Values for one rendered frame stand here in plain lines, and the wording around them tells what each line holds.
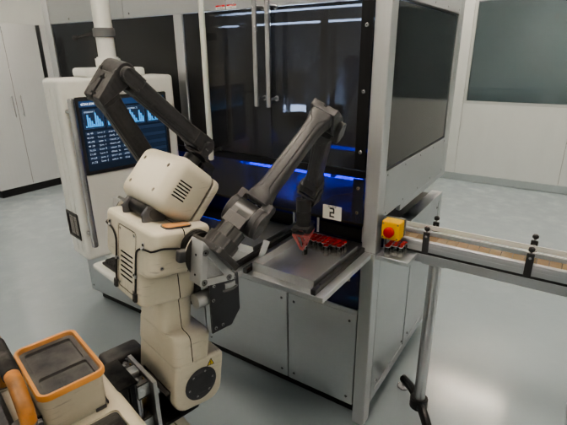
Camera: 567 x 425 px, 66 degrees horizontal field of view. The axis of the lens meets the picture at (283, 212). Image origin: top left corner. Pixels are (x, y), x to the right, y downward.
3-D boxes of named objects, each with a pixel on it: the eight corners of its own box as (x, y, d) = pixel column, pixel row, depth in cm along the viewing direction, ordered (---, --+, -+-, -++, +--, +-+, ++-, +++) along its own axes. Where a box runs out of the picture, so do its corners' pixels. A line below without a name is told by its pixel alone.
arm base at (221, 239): (188, 237, 106) (217, 252, 98) (209, 212, 108) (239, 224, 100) (208, 256, 111) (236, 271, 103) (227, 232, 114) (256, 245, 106)
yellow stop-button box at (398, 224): (386, 232, 173) (388, 214, 170) (404, 235, 169) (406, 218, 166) (380, 238, 167) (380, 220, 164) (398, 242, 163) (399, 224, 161)
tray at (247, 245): (253, 217, 212) (252, 210, 211) (298, 228, 199) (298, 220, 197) (204, 240, 186) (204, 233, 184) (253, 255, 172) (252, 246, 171)
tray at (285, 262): (301, 239, 186) (301, 232, 185) (357, 254, 172) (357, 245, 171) (252, 270, 160) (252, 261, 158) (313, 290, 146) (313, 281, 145)
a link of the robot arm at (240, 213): (218, 222, 105) (234, 234, 104) (243, 190, 108) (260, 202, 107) (223, 234, 113) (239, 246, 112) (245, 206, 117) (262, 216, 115)
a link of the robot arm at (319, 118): (318, 83, 117) (349, 100, 115) (317, 110, 130) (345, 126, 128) (218, 213, 107) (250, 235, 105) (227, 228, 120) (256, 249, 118)
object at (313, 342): (194, 249, 387) (186, 152, 357) (426, 321, 279) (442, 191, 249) (94, 299, 309) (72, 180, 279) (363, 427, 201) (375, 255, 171)
